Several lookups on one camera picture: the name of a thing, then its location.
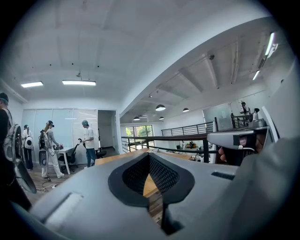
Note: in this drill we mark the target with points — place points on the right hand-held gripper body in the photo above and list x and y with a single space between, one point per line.
225 138

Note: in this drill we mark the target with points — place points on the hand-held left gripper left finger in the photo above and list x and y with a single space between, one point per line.
93 199

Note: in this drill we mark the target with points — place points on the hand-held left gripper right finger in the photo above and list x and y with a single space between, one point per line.
201 199

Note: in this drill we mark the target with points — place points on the person's right hand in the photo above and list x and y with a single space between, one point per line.
222 154

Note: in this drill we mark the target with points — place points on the black metal railing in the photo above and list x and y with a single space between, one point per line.
237 120
187 130
206 152

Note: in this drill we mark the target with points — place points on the black office chair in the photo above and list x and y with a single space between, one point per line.
100 153
72 154

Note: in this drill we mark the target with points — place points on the white desk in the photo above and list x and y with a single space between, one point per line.
66 150

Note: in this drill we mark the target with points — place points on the ceiling strip light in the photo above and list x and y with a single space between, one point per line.
270 43
256 75

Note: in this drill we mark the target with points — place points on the frosted glass partition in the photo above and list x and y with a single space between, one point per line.
68 126

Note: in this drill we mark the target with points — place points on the window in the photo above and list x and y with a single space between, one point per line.
140 132

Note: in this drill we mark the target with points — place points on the rectangular ceiling light panel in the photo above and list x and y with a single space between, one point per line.
78 82
32 84

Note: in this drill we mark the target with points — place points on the ceiling sensor fixture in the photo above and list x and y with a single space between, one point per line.
78 75

